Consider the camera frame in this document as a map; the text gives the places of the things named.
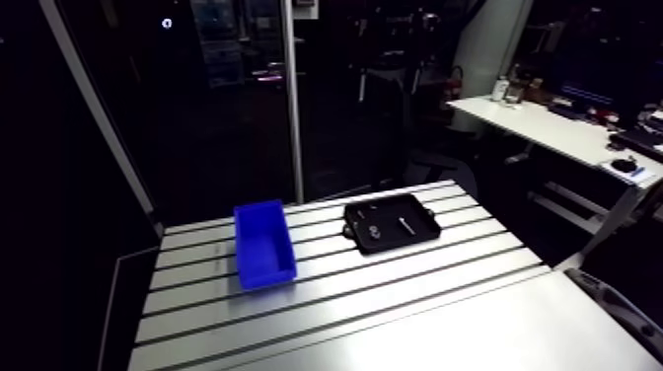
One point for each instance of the white desk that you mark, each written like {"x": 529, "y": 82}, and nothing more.
{"x": 549, "y": 129}

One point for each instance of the black tray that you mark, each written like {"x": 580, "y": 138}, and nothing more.
{"x": 386, "y": 212}

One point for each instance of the blue bin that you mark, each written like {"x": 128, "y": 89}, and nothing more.
{"x": 261, "y": 248}

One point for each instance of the white bottle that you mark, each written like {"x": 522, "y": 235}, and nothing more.
{"x": 499, "y": 88}

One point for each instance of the steel bolt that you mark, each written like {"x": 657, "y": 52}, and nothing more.
{"x": 406, "y": 225}

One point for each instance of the slanted grey metal post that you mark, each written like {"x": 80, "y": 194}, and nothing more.
{"x": 98, "y": 109}

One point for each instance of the pale holed strip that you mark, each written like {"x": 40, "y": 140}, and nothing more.
{"x": 619, "y": 308}

